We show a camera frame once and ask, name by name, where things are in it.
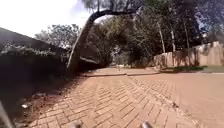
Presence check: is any leaning tree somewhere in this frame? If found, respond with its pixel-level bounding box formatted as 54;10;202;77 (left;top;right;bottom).
65;0;143;76

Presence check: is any red brick path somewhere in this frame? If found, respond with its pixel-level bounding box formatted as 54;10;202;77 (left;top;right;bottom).
28;67;202;128

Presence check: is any row of trees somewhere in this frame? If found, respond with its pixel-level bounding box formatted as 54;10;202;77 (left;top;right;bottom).
34;0;224;69

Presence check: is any kerb strip between path and road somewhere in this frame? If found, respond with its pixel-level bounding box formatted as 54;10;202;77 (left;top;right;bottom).
127;74;202;128

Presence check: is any robot's own part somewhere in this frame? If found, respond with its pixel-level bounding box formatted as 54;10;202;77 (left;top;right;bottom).
141;120;154;128
71;120;84;128

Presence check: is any grass strip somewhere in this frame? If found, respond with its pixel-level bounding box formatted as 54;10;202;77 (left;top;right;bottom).
159;64;224;74

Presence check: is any bare dirt strip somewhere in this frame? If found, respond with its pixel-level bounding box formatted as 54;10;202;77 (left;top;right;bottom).
12;74;88;128

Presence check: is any red brick road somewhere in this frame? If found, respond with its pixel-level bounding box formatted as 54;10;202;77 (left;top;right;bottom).
129;71;224;128

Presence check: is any dark wall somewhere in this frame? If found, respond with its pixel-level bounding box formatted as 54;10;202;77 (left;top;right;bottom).
0;26;102;113

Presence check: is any tan wall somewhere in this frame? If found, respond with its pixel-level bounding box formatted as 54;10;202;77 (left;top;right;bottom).
153;41;224;68

